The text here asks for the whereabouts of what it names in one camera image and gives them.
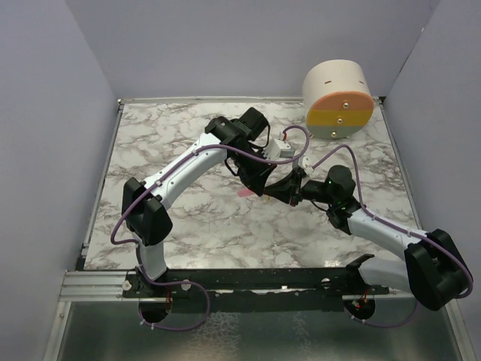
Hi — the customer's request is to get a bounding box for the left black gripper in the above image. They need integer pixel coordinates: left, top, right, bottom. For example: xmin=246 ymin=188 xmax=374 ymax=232
xmin=231 ymin=147 xmax=277 ymax=197

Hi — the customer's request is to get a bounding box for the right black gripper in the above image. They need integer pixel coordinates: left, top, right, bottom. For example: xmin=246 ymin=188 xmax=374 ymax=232
xmin=265 ymin=169 xmax=337 ymax=207

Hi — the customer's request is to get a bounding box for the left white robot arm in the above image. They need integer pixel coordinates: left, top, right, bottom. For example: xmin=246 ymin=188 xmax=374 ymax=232
xmin=122 ymin=108 xmax=276 ymax=297

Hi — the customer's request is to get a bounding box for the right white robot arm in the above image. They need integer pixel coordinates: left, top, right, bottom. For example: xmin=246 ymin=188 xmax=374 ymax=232
xmin=264 ymin=165 xmax=473 ymax=311

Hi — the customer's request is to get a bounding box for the round tricolour drawer cabinet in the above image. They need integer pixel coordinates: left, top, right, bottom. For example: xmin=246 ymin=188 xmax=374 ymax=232
xmin=302 ymin=59 xmax=374 ymax=140

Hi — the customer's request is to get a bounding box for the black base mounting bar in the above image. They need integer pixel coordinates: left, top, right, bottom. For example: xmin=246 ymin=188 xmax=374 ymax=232
xmin=77 ymin=259 xmax=392 ymax=313

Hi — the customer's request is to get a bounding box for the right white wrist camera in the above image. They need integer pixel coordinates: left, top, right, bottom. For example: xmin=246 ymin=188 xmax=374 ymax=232
xmin=296 ymin=156 xmax=314 ymax=177

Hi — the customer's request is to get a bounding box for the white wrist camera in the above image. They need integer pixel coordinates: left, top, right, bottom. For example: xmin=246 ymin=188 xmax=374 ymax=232
xmin=262 ymin=138 xmax=295 ymax=160
xmin=296 ymin=156 xmax=314 ymax=177

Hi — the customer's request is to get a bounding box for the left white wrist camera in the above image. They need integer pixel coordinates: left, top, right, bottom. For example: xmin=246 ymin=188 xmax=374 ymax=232
xmin=262 ymin=138 xmax=295 ymax=160

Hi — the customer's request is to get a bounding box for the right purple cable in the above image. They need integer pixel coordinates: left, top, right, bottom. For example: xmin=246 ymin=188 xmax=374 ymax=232
xmin=311 ymin=144 xmax=475 ymax=327

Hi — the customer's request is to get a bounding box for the purple cable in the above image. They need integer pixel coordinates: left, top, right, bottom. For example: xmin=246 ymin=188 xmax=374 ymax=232
xmin=311 ymin=144 xmax=475 ymax=327
xmin=111 ymin=126 xmax=311 ymax=332

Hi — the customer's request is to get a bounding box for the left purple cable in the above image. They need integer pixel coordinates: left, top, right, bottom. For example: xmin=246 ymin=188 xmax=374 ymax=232
xmin=111 ymin=126 xmax=311 ymax=332

